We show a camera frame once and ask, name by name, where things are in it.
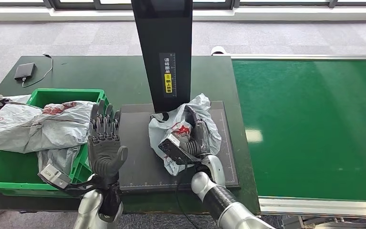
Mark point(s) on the green plastic crate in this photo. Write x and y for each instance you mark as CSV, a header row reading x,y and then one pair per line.
x,y
12,170

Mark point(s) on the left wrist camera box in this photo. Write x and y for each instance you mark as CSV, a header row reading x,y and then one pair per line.
x,y
53,175

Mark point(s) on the grey parcel bag red print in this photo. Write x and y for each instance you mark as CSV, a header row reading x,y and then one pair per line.
x,y
28,129

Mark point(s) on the dark green table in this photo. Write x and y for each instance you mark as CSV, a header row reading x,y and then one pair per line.
x,y
107,72

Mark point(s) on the yellow black instruction label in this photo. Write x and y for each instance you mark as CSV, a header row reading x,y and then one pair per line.
x,y
168,82

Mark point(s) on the dark window frame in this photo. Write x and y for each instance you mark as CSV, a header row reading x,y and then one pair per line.
x,y
75,5

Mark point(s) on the green conveyor belt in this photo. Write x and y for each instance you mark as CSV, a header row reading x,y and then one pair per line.
x,y
312,110

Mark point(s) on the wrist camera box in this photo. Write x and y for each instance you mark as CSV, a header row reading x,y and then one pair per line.
x,y
53,175
175,151

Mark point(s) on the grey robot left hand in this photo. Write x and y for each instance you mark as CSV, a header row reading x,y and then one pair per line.
x,y
105,155

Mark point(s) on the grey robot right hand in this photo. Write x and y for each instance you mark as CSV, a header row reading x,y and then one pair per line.
x,y
202,139

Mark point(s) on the black power bank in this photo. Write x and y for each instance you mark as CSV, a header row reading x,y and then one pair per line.
x,y
24,71

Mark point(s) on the black inbound scanner machine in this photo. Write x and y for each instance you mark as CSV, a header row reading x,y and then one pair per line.
x,y
164,31

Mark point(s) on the plain grey parcel bag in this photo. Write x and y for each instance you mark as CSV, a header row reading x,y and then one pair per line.
x,y
56,158

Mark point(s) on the white parcel bag red logo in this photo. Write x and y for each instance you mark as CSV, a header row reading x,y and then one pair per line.
x,y
202,104

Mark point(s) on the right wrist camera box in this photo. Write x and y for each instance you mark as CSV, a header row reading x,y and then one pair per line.
x,y
175,151

